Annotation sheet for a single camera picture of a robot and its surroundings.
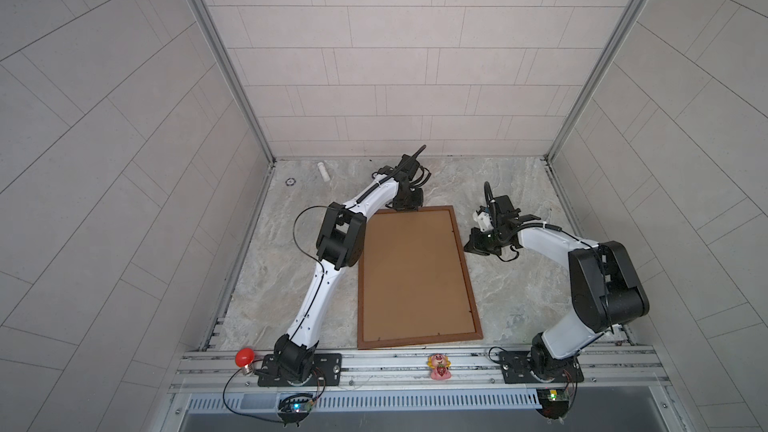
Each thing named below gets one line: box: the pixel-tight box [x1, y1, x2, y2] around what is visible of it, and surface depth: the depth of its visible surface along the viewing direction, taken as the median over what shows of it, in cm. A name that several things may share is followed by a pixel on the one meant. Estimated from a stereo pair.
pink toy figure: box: [427, 353, 452, 380], surface depth 72 cm
